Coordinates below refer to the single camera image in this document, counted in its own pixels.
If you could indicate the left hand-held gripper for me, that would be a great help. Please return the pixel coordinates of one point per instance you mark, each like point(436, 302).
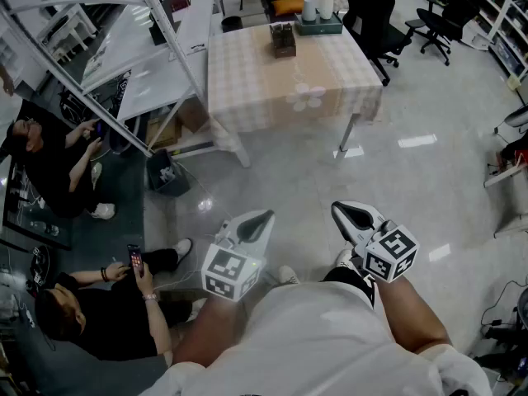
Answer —
point(231, 268)

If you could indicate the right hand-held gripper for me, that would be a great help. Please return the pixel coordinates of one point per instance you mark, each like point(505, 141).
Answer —
point(392, 254)

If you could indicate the person's left forearm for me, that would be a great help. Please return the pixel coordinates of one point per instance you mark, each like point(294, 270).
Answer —
point(210, 328)

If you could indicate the person's right forearm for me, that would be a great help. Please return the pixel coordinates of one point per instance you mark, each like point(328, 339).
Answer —
point(412, 316)

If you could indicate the person's right white shoe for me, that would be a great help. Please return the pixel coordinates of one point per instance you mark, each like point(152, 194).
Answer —
point(344, 258)

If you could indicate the person's white shoe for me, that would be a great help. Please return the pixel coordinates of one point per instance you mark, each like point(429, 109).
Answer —
point(344, 258)
point(288, 275)

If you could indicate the person's left white shoe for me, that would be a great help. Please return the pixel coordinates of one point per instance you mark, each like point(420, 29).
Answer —
point(288, 275)

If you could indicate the person's black shorts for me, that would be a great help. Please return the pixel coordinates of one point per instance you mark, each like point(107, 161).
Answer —
point(350, 281)

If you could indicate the dark waste bin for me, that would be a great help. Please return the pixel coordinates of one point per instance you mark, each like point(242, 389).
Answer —
point(167, 175)

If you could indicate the smartphone with lit screen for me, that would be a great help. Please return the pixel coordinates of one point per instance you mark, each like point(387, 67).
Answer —
point(136, 259)

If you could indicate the person's white shirt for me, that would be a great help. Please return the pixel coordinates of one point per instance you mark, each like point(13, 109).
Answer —
point(321, 345)

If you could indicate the cardboard box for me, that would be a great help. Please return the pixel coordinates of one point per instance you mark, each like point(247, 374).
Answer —
point(163, 132)

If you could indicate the table with checked tablecloth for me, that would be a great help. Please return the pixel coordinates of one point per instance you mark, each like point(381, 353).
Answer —
point(280, 85)

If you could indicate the brown storage box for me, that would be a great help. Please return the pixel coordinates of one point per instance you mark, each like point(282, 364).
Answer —
point(284, 43)

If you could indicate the black smartphone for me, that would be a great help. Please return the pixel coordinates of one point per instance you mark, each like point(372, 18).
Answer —
point(100, 129)

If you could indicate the white table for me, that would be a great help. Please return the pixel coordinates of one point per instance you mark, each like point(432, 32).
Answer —
point(144, 68)

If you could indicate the black office chair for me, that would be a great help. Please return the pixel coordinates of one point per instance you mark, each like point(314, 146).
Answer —
point(447, 19)
point(371, 23)

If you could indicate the green box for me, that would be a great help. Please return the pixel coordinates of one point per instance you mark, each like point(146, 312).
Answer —
point(319, 25)

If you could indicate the black round bin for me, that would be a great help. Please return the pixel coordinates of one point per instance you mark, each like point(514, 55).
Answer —
point(232, 24)

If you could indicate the black printed bag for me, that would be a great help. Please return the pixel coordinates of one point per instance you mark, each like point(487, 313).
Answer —
point(82, 105)

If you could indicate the clear water bottle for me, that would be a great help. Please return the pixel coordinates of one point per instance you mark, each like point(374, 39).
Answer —
point(44, 228)

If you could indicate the pale grey cylinder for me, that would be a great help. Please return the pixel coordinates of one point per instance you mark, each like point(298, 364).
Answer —
point(309, 10)

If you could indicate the white vase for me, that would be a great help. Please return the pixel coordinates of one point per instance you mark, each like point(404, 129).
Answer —
point(326, 3)

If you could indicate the dark box stand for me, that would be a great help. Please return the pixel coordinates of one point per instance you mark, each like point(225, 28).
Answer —
point(163, 27)

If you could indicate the orange cushion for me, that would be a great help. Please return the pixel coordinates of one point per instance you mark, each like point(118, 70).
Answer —
point(288, 6)

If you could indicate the small white desk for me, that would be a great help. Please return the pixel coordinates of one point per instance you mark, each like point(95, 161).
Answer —
point(66, 31)

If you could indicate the white metal shelf frame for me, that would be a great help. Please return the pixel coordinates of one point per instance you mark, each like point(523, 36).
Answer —
point(181, 52)

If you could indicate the white wall shelving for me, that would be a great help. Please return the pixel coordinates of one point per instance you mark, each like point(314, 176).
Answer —
point(499, 19)

